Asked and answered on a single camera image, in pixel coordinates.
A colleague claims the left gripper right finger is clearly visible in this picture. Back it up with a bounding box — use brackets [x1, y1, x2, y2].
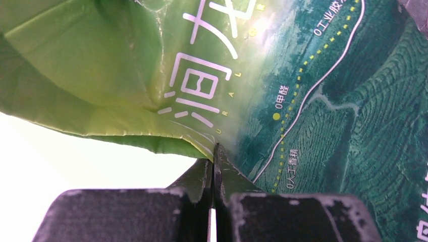
[213, 144, 381, 241]

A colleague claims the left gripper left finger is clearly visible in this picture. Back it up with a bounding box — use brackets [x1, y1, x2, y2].
[34, 159, 212, 241]

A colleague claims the green litter bag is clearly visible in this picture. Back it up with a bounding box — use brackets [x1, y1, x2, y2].
[1, 1, 427, 241]

